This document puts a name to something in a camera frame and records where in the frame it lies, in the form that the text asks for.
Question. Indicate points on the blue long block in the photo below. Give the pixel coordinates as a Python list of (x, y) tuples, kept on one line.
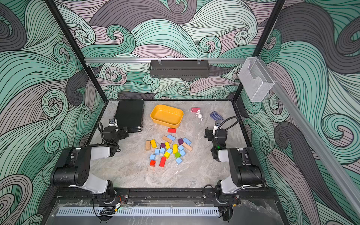
[(171, 137), (188, 142)]

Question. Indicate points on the blue cube bottom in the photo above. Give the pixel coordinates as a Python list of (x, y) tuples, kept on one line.
[(179, 160)]

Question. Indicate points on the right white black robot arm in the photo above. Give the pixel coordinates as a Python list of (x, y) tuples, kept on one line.
[(244, 173)]

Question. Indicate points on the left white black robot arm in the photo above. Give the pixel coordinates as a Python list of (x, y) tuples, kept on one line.
[(72, 169)]

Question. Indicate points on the yellow plastic basket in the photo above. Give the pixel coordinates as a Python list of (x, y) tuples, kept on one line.
[(167, 116)]

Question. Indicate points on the pink white small toy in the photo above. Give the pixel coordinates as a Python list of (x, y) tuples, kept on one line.
[(197, 112)]

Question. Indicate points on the red flat block top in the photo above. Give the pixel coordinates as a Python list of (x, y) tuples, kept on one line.
[(172, 130)]

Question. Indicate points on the blue long block top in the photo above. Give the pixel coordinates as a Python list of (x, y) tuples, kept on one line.
[(171, 137)]

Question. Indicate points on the purple cube right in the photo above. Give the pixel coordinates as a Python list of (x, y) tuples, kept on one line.
[(180, 141)]

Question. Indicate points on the natural wood block top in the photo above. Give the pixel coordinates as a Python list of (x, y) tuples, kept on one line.
[(166, 139)]

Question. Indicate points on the natural wood long block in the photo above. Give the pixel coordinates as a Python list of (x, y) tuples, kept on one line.
[(186, 146)]

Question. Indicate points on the yellow long block centre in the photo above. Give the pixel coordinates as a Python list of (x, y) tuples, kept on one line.
[(175, 148)]

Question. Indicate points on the dark blue small card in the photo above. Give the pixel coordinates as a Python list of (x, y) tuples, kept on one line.
[(216, 116)]

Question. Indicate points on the yellow block left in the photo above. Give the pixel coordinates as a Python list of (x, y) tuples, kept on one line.
[(153, 144)]

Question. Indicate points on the natural wood block left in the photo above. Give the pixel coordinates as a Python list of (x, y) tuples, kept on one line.
[(147, 145)]

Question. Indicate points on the black hard case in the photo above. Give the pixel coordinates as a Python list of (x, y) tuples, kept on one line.
[(129, 114)]

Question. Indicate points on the red long block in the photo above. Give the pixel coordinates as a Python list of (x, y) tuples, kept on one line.
[(162, 162)]

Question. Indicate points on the red cube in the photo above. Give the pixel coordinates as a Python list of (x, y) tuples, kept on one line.
[(152, 163)]

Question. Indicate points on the black wall shelf tray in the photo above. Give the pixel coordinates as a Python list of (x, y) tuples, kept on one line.
[(179, 69)]

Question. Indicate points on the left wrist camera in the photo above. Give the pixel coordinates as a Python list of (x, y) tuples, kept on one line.
[(113, 122)]

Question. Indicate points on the clear acrylic wall holder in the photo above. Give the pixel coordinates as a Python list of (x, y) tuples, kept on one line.
[(256, 79)]

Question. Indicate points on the white slotted cable duct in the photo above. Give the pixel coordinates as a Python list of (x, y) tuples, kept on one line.
[(141, 212)]

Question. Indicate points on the black front rail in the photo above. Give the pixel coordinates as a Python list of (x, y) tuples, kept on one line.
[(206, 195)]

